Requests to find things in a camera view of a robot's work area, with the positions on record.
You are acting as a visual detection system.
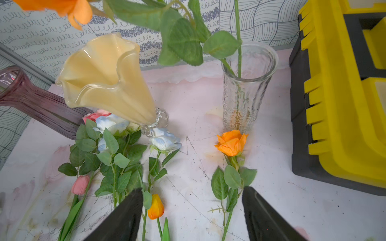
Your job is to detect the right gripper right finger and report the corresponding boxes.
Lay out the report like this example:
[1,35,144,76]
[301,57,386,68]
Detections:
[242,186,305,241]

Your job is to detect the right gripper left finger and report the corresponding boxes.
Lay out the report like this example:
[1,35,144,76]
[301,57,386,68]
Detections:
[85,188,143,241]

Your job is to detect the blue white rose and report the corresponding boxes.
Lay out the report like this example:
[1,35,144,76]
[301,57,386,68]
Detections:
[75,113,142,208]
[141,128,182,241]

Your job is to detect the orange rose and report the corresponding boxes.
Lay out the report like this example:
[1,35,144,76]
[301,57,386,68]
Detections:
[211,130,257,241]
[15,1,242,75]

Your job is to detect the orange tulip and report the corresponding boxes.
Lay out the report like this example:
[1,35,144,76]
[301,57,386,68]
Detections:
[148,194,171,241]

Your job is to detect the pink tulip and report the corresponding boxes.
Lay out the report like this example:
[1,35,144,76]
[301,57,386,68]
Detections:
[58,175,90,241]

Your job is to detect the cream white rose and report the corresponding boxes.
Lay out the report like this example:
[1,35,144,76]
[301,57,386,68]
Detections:
[126,122,141,133]

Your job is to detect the purple glass vase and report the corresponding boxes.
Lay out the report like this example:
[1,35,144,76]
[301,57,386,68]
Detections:
[1,65,92,140]

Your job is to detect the clear glass vase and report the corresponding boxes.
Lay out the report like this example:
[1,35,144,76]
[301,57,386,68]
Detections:
[222,42,279,134]

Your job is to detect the cream ruffled glass vase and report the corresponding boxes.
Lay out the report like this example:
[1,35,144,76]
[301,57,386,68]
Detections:
[55,33,168,136]

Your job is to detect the yellow black toolbox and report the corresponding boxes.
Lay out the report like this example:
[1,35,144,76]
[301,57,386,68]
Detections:
[289,1,386,196]

